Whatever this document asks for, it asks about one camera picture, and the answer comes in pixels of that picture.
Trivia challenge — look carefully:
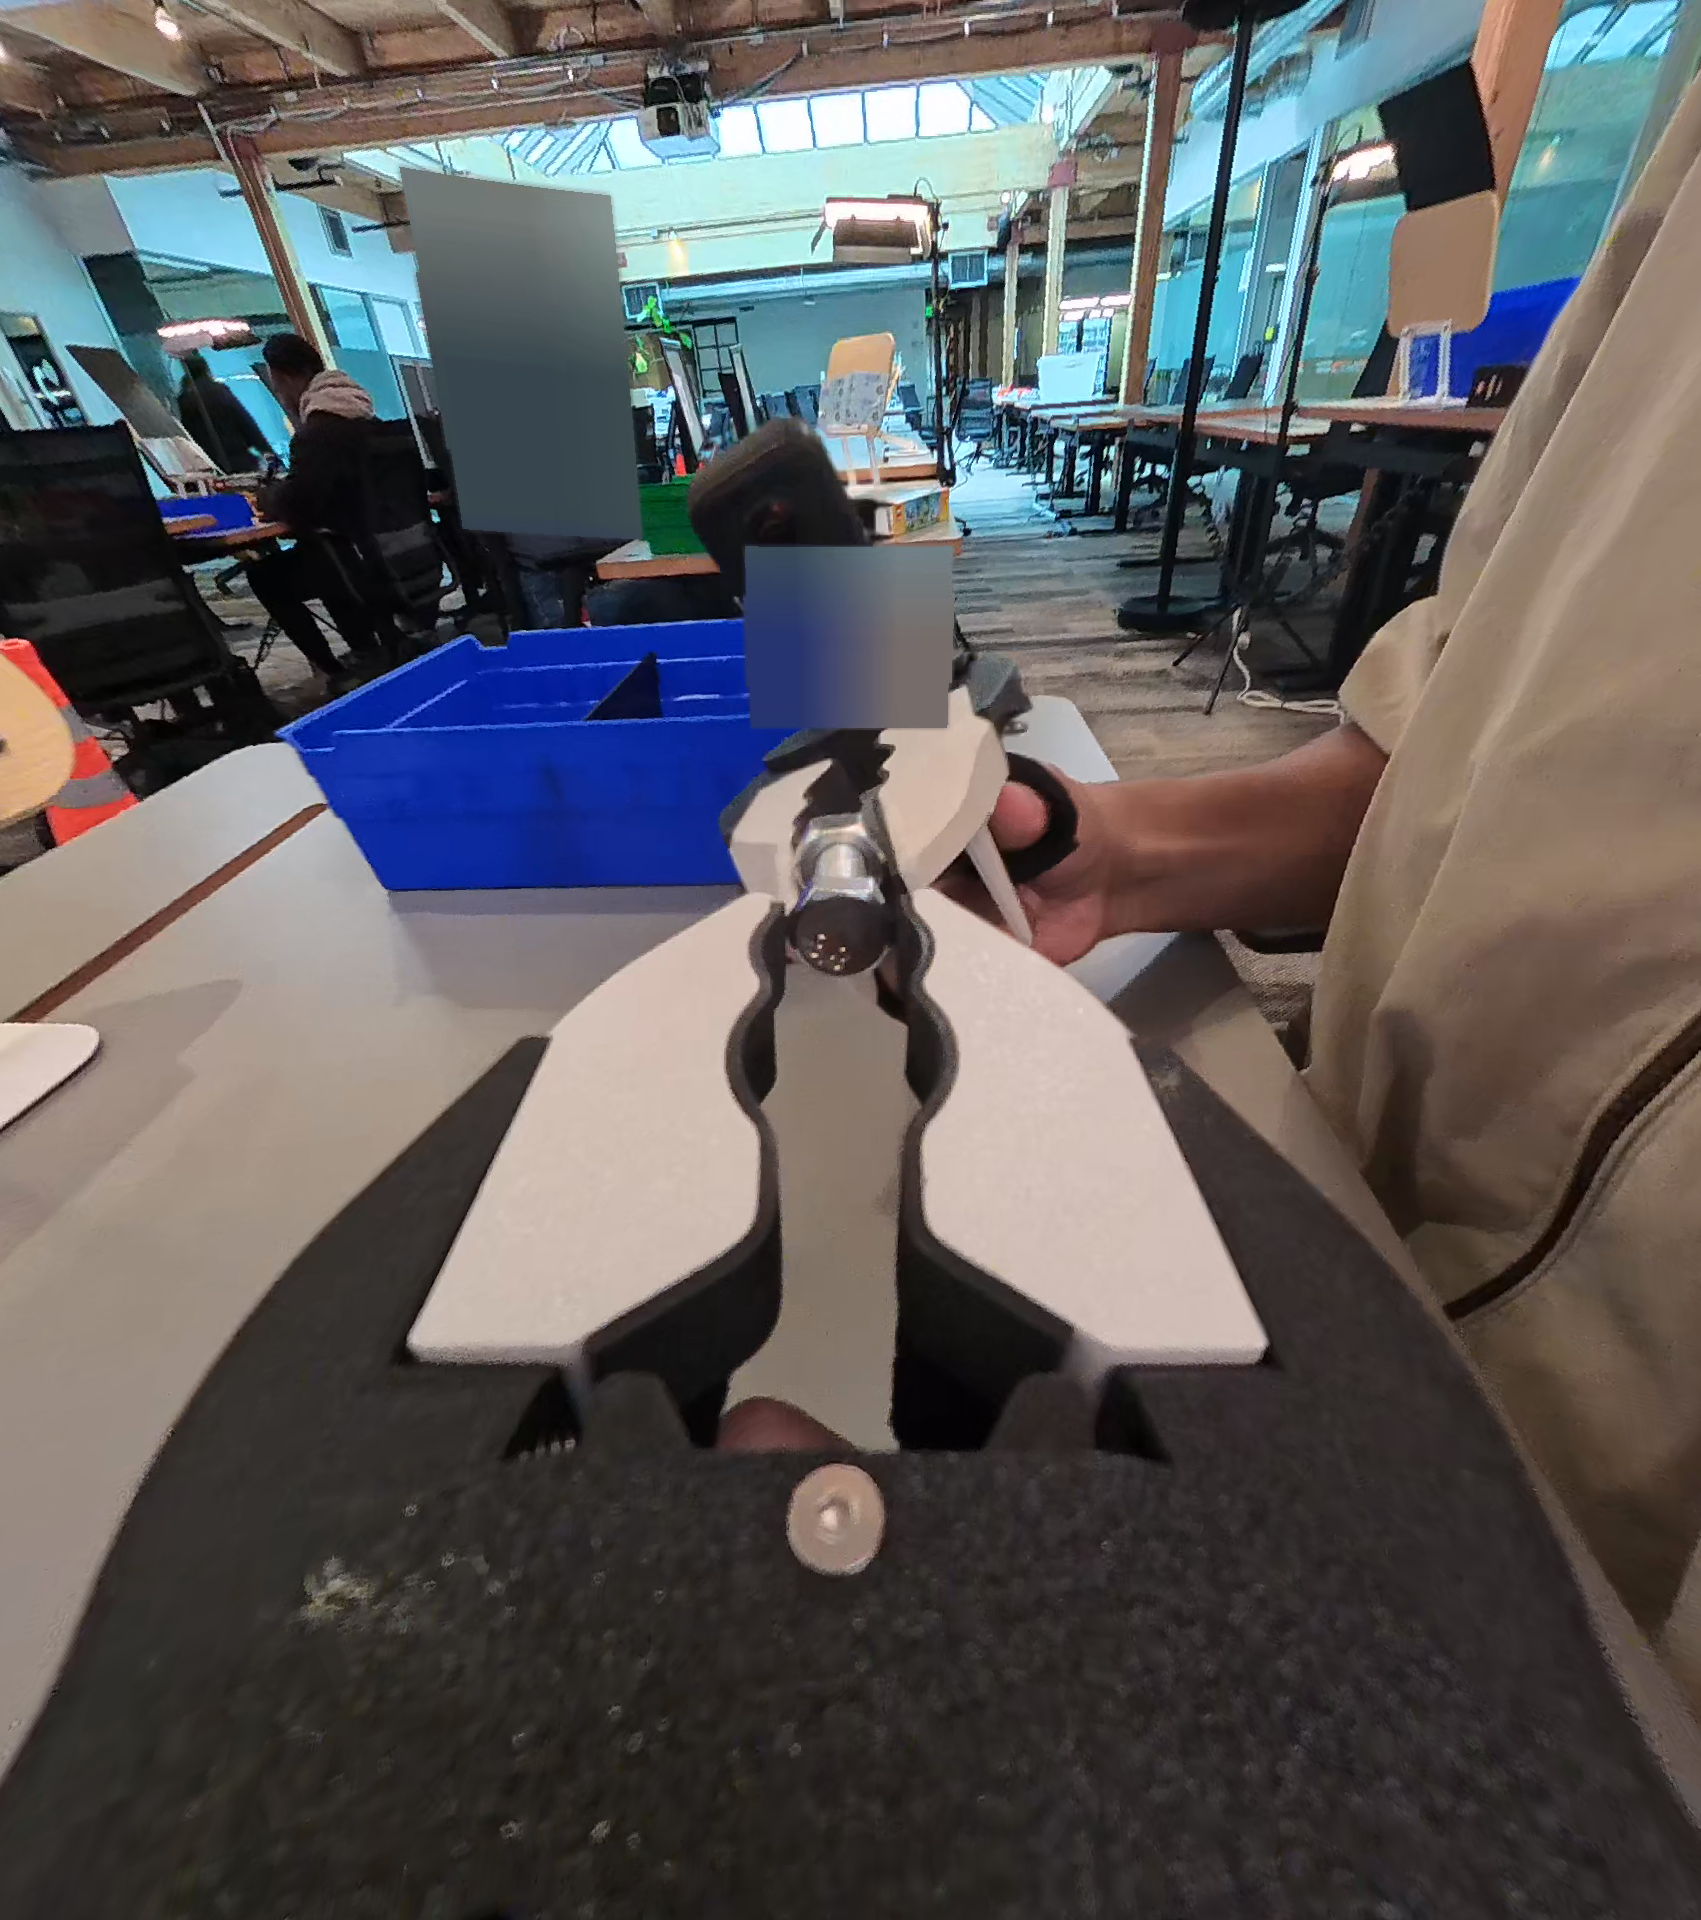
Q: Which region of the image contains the orange traffic cone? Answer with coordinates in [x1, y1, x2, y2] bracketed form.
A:
[0, 636, 139, 846]

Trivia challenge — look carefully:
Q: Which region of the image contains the person's right hand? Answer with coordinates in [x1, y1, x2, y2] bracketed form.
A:
[941, 771, 1140, 970]

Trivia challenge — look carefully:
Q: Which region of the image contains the wooden pillar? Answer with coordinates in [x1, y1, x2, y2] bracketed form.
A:
[1472, 0, 1564, 151]

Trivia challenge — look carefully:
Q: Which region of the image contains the wood-edged table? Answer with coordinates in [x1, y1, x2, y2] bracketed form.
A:
[594, 516, 962, 588]
[1007, 381, 1510, 693]

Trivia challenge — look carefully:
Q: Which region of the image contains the black round-top stand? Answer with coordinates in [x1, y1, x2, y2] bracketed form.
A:
[1117, 0, 1307, 639]

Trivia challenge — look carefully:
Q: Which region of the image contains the studio light stand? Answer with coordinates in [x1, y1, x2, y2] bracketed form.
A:
[812, 188, 956, 490]
[1172, 136, 1399, 713]

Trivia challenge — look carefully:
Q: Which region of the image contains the black office chair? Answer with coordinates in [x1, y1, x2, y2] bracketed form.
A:
[0, 422, 273, 752]

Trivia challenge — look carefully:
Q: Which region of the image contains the cardboard sign with black tag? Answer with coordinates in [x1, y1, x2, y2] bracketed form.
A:
[1375, 62, 1504, 341]

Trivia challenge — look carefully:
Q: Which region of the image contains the ceiling projector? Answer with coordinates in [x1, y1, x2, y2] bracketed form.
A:
[635, 62, 719, 147]

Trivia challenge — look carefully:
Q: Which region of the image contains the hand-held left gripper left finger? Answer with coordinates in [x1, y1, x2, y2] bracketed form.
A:
[402, 891, 794, 1450]

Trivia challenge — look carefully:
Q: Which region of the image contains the person's right forearm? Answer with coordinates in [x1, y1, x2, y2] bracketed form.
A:
[1126, 720, 1391, 938]

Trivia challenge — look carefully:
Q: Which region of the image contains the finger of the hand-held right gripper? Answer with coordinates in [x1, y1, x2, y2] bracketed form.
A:
[871, 717, 1033, 948]
[722, 749, 815, 904]

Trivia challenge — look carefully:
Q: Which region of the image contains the steel hex bolt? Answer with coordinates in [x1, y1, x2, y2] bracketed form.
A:
[786, 810, 893, 981]

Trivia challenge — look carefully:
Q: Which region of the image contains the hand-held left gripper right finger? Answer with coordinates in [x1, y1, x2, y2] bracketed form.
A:
[884, 887, 1272, 1450]

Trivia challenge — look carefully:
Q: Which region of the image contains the blue divided storage bin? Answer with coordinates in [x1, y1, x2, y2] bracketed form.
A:
[277, 617, 793, 896]

